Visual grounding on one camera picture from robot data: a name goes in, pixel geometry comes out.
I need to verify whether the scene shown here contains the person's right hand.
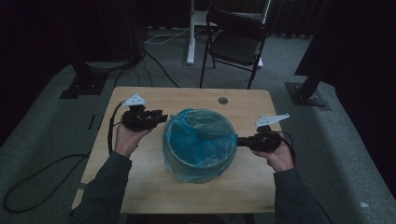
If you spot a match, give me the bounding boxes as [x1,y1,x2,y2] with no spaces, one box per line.
[250,131,296,174]

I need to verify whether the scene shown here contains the thick black gripper cable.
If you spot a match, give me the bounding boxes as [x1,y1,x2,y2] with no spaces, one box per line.
[2,100,126,215]

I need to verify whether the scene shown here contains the white desk frame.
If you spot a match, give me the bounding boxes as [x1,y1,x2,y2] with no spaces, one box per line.
[185,0,273,69]

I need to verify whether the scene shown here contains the thin black floor cables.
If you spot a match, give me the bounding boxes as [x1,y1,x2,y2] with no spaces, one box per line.
[113,46,180,89]

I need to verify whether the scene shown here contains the white floor cable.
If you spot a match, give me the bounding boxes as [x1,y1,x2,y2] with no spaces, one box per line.
[144,26,191,46]

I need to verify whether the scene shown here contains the black folding chair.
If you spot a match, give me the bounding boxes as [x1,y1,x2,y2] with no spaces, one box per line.
[199,9,269,91]

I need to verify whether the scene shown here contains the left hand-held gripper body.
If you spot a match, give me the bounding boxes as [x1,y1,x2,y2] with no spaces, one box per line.
[120,92,157,133]

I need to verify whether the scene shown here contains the dark curtain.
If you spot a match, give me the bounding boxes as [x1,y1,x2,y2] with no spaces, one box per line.
[293,0,396,200]
[146,0,316,39]

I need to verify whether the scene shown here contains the black stand base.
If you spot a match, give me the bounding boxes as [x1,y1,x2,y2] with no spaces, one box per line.
[285,72,332,112]
[59,60,110,100]

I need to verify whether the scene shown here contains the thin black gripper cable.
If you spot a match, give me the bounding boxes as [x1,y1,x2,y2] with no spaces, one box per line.
[277,130,334,224]

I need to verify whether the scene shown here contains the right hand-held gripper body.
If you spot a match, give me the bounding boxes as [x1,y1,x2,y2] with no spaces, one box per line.
[247,112,290,154]

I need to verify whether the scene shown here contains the person's left hand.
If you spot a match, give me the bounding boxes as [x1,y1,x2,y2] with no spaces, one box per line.
[114,121,154,160]

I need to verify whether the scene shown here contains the green ribbed bin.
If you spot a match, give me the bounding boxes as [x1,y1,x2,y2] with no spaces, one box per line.
[163,108,238,183]

